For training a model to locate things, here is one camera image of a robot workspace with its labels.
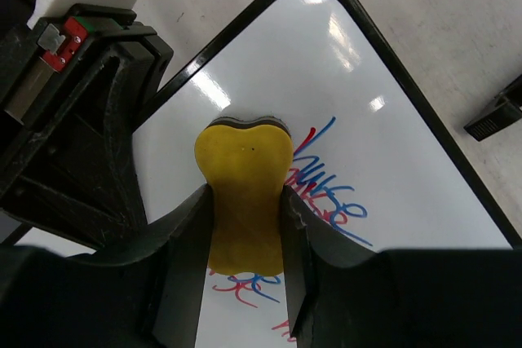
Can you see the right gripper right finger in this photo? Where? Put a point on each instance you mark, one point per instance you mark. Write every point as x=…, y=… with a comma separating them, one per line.
x=341, y=294

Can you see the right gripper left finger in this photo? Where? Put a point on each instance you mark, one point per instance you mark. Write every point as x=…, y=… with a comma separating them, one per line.
x=144, y=292

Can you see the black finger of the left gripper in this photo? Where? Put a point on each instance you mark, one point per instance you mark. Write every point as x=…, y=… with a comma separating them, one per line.
x=498, y=114

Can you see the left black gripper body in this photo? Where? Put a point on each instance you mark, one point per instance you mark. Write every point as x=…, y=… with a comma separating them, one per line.
x=72, y=88

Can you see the white whiteboard black frame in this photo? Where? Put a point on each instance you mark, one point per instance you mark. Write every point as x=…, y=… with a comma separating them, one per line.
x=371, y=157

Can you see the yellow bone-shaped eraser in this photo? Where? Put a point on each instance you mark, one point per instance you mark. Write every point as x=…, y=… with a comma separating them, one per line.
x=245, y=163

